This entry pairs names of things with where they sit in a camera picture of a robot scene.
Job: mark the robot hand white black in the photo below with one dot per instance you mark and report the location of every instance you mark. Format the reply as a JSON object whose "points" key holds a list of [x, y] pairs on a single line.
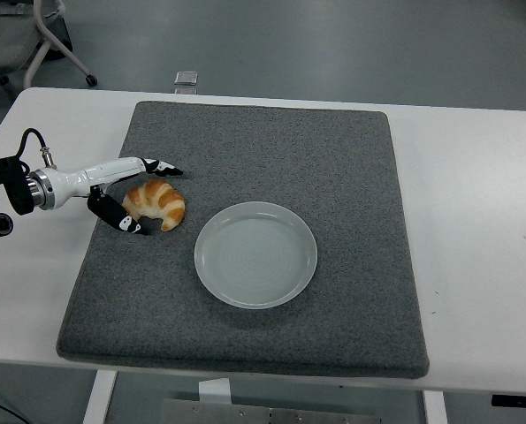
{"points": [[74, 182]]}

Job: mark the golden croissant bread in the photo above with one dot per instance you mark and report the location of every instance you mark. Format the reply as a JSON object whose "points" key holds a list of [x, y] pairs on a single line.
{"points": [[161, 203]]}

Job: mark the pale grey round plate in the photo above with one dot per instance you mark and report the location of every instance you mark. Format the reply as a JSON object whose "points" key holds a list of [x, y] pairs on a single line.
{"points": [[255, 255]]}

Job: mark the grey metal plate with screws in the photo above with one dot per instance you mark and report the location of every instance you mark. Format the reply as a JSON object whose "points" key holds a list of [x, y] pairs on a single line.
{"points": [[253, 415]]}

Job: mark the metal floor socket box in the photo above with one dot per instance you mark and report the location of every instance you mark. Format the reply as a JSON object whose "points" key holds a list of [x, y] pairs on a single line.
{"points": [[186, 77], [186, 90]]}

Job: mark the grey office chair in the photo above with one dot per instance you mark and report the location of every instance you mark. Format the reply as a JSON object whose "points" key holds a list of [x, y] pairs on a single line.
{"points": [[2, 44]]}

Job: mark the grey felt mat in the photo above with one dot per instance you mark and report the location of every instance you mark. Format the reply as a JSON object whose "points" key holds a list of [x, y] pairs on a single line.
{"points": [[262, 154]]}

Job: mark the white table leg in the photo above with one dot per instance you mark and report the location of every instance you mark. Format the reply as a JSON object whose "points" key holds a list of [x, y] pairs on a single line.
{"points": [[435, 408], [98, 397]]}

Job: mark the black table control panel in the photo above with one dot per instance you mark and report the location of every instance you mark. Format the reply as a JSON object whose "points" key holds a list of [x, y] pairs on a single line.
{"points": [[516, 400]]}

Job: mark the white bracket under table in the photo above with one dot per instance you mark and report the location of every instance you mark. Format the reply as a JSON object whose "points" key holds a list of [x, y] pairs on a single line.
{"points": [[215, 391]]}

